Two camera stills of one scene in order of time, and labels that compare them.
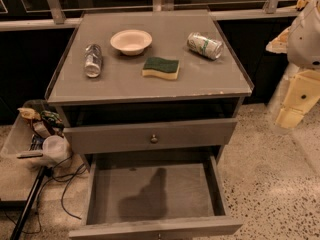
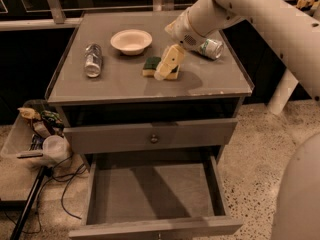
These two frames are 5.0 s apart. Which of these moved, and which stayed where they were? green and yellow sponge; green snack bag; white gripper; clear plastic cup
Moved: white gripper
Stayed: clear plastic cup; green snack bag; green and yellow sponge
